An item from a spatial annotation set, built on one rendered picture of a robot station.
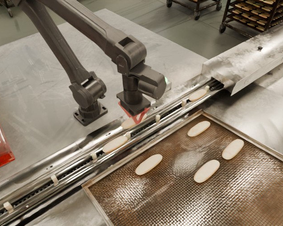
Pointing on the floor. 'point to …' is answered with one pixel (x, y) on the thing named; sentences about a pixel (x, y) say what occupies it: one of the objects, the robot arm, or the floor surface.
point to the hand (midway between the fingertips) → (134, 118)
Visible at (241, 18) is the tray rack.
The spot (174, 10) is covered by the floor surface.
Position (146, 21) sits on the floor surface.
